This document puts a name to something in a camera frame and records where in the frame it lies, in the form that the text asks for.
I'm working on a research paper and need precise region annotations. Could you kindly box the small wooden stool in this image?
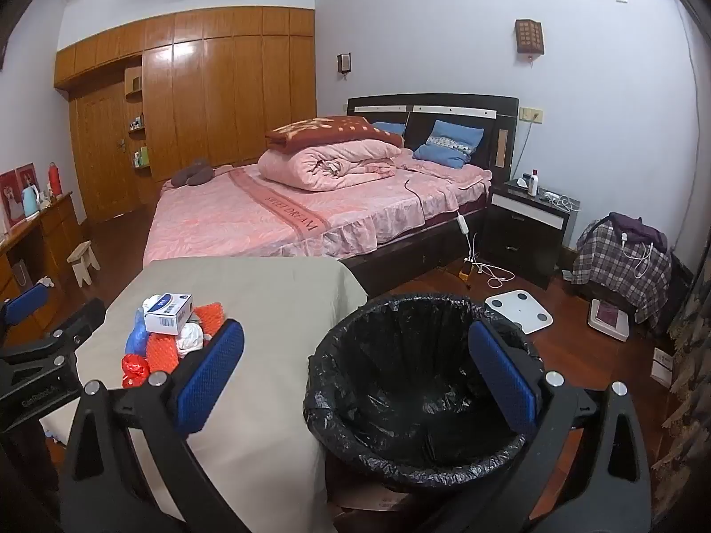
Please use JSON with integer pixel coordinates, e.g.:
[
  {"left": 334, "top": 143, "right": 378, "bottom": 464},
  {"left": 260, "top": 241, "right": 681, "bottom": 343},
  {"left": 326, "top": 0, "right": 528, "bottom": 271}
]
[{"left": 67, "top": 240, "right": 102, "bottom": 288}]

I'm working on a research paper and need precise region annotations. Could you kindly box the purple garment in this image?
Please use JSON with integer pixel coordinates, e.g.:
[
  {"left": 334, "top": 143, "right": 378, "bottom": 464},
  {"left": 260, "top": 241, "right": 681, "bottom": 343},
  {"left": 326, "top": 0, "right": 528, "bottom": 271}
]
[{"left": 608, "top": 212, "right": 667, "bottom": 253}]

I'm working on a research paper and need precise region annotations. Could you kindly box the white cardboard box blue print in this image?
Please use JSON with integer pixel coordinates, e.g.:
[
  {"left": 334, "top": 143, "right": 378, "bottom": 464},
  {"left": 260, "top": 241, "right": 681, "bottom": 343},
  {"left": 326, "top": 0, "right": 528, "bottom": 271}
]
[{"left": 143, "top": 292, "right": 194, "bottom": 337}]

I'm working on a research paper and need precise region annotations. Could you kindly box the white charger cable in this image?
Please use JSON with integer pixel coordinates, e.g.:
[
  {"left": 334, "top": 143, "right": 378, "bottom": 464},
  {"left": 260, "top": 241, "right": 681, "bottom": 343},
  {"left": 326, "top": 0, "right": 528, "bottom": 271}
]
[{"left": 541, "top": 190, "right": 581, "bottom": 213}]

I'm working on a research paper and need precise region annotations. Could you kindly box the folded red-brown blanket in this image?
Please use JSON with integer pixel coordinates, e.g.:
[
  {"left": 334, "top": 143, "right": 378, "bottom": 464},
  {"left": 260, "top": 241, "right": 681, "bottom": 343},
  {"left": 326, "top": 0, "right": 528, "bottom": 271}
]
[{"left": 264, "top": 115, "right": 405, "bottom": 152}]

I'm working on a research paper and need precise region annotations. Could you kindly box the wooden door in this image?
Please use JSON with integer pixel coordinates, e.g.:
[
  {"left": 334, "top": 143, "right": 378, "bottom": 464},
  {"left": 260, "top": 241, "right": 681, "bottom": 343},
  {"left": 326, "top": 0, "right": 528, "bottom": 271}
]
[{"left": 68, "top": 80, "right": 146, "bottom": 226}]

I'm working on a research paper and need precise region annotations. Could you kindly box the plaid covered chair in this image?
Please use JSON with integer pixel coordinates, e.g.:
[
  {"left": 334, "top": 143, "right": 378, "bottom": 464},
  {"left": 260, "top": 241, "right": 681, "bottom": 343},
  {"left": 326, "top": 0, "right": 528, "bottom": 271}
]
[{"left": 572, "top": 216, "right": 673, "bottom": 326}]

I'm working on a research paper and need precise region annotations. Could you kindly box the white floor cable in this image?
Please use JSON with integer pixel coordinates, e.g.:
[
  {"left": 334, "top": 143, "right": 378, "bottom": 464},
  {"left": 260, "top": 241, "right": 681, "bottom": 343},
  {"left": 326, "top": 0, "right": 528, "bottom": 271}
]
[{"left": 469, "top": 230, "right": 516, "bottom": 290}]

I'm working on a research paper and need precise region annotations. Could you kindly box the orange foam net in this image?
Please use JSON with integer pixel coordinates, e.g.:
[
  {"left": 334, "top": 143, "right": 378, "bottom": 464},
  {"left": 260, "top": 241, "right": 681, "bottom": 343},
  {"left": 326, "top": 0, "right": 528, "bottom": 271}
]
[{"left": 145, "top": 301, "right": 228, "bottom": 374}]

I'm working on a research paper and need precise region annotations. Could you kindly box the white blanket controller with cord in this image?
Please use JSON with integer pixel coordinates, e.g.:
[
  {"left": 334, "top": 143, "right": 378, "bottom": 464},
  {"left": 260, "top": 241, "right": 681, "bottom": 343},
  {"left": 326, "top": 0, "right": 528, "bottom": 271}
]
[{"left": 404, "top": 175, "right": 470, "bottom": 239}]

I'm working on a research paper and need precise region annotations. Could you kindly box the dark wooden bed pink sheet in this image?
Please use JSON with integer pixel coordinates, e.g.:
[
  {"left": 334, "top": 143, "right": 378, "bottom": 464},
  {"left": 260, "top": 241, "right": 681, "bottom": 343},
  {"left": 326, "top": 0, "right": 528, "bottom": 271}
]
[{"left": 141, "top": 93, "right": 520, "bottom": 290}]

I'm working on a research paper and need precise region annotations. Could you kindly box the folded pink quilt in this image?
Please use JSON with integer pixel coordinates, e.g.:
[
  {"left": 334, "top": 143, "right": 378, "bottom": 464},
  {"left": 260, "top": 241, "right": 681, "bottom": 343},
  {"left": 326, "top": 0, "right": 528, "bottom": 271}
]
[{"left": 258, "top": 141, "right": 402, "bottom": 192}]

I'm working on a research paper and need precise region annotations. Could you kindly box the white charging cable with plug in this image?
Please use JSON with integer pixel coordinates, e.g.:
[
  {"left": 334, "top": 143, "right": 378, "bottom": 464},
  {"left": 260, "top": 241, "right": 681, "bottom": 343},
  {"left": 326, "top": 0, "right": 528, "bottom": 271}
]
[{"left": 621, "top": 231, "right": 656, "bottom": 278}]

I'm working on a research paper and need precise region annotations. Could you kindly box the red plastic bag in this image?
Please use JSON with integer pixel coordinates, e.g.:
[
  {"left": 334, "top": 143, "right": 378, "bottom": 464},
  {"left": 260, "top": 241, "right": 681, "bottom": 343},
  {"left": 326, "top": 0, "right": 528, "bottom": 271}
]
[{"left": 121, "top": 352, "right": 151, "bottom": 390}]

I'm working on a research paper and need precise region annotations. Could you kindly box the blue plastic bag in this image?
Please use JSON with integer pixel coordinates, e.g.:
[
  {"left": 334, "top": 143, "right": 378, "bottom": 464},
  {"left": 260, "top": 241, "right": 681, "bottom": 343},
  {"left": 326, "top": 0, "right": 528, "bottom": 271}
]
[{"left": 125, "top": 308, "right": 151, "bottom": 356}]

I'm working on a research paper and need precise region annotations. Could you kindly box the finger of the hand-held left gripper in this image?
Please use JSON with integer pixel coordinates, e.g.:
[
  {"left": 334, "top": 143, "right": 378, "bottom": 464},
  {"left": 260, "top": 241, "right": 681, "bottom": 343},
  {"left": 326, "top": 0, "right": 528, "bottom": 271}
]
[
  {"left": 0, "top": 282, "right": 51, "bottom": 339},
  {"left": 0, "top": 298, "right": 108, "bottom": 378}
]

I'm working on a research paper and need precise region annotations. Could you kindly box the large wooden wall lamp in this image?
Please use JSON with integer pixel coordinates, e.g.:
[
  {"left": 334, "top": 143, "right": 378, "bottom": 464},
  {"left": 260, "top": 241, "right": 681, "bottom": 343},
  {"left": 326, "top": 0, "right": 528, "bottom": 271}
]
[{"left": 514, "top": 18, "right": 545, "bottom": 59}]

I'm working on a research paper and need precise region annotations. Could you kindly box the grey plush neck pillow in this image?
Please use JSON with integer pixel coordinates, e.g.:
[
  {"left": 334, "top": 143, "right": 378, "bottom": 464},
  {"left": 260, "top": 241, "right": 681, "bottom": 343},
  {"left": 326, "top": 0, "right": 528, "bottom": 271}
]
[{"left": 170, "top": 159, "right": 213, "bottom": 188}]

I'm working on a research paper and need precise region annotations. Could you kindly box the large blue pillow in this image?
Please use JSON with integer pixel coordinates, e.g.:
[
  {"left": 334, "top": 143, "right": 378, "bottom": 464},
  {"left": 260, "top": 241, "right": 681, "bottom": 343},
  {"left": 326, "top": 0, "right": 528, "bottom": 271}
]
[{"left": 412, "top": 119, "right": 485, "bottom": 169}]

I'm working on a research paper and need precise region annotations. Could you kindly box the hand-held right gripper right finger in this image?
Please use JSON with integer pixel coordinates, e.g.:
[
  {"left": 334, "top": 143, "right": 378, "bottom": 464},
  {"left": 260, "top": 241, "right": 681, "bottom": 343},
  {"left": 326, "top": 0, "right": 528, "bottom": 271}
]
[{"left": 441, "top": 319, "right": 653, "bottom": 533}]

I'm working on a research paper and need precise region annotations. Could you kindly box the pale cloth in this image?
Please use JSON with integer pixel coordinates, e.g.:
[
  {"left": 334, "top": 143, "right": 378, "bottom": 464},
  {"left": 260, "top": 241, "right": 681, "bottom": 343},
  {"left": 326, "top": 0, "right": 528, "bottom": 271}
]
[{"left": 176, "top": 322, "right": 206, "bottom": 356}]

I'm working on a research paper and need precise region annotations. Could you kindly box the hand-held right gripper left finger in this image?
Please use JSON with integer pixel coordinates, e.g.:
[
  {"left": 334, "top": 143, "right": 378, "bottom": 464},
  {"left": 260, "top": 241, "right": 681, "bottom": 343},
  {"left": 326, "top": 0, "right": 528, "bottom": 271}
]
[{"left": 56, "top": 319, "right": 268, "bottom": 533}]

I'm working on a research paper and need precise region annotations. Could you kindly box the white scale with red pad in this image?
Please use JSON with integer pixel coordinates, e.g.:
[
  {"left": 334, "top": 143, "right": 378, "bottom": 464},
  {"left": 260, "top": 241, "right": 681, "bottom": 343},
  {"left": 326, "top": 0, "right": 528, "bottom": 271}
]
[{"left": 589, "top": 298, "right": 630, "bottom": 341}]

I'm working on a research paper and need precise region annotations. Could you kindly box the black bag lined waste bin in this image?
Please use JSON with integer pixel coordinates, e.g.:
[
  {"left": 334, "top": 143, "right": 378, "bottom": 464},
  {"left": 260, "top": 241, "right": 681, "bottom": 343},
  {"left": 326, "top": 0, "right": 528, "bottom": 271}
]
[{"left": 303, "top": 291, "right": 548, "bottom": 495}]

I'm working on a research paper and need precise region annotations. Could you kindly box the wooden wardrobe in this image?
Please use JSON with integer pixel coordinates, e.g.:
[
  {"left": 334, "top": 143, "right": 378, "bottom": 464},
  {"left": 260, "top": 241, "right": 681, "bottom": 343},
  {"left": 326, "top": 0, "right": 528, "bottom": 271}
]
[{"left": 54, "top": 5, "right": 317, "bottom": 223}]

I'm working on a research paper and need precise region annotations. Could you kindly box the wooden dresser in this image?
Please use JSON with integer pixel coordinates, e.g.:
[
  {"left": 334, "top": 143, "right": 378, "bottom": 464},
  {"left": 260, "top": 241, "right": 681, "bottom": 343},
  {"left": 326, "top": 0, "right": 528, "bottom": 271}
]
[{"left": 0, "top": 191, "right": 87, "bottom": 345}]

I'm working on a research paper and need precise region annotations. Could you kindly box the beige table cloth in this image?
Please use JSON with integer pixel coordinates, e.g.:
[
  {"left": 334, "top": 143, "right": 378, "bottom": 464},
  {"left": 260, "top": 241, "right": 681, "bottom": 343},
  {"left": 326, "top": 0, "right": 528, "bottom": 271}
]
[{"left": 41, "top": 258, "right": 370, "bottom": 533}]

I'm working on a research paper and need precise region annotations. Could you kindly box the white bathroom scale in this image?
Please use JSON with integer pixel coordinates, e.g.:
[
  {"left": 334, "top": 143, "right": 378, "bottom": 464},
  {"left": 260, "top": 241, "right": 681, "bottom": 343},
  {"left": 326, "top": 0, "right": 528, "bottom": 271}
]
[{"left": 485, "top": 289, "right": 555, "bottom": 335}]

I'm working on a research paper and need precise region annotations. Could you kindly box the grey floral curtain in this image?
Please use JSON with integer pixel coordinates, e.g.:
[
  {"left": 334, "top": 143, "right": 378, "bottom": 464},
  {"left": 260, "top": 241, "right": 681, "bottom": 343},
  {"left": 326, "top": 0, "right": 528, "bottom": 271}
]
[{"left": 658, "top": 0, "right": 711, "bottom": 512}]

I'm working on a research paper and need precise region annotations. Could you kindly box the black white nightstand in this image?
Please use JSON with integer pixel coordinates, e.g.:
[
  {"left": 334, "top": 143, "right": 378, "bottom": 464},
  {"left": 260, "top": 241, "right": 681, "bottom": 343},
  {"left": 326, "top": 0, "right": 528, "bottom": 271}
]
[{"left": 480, "top": 179, "right": 581, "bottom": 290}]

